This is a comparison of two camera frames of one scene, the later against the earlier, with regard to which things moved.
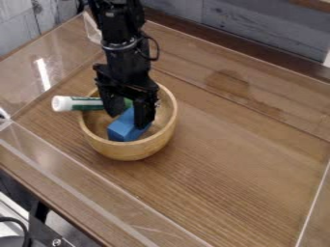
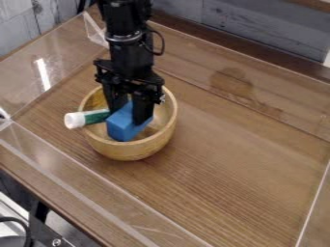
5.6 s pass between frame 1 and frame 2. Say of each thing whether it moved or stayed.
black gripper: stayed
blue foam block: stayed
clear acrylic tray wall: stayed
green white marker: moved
